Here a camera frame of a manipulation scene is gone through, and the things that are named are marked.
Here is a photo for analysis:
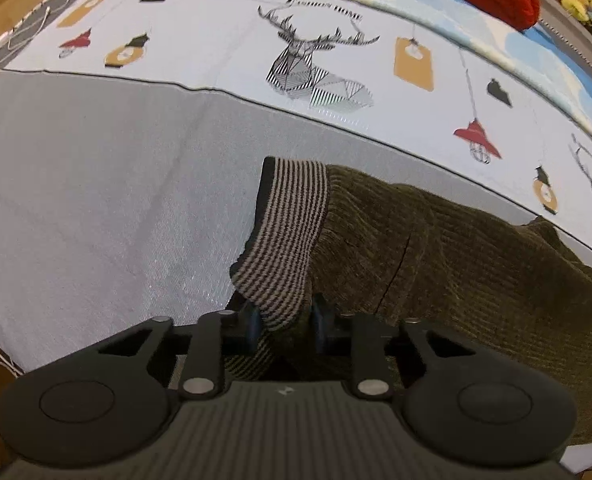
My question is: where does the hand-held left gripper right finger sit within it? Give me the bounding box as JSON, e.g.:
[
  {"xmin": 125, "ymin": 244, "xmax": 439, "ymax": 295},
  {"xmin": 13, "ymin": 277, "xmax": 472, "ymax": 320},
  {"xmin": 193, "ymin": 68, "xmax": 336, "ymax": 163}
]
[{"xmin": 310, "ymin": 294, "xmax": 477, "ymax": 402}]

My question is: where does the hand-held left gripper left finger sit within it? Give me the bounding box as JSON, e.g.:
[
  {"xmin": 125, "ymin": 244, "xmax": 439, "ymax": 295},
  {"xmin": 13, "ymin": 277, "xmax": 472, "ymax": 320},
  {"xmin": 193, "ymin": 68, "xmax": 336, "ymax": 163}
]
[{"xmin": 96, "ymin": 302, "xmax": 263, "ymax": 402}]

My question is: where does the blue white patterned blanket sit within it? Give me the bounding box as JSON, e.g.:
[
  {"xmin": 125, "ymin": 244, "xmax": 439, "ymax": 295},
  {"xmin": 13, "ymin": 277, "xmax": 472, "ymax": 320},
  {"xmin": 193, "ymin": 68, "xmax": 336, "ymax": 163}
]
[{"xmin": 118, "ymin": 0, "xmax": 592, "ymax": 157}]

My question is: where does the olive knit sweater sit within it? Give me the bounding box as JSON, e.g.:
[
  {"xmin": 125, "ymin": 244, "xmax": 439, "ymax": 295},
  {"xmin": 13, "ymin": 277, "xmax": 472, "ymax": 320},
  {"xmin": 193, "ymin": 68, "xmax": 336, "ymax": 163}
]
[{"xmin": 223, "ymin": 156, "xmax": 592, "ymax": 447}]

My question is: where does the deer printed bed sheet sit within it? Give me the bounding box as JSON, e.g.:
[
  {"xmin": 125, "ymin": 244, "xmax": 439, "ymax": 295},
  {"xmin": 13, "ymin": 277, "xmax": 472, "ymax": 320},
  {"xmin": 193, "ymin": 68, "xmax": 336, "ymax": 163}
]
[{"xmin": 0, "ymin": 0, "xmax": 592, "ymax": 476}]

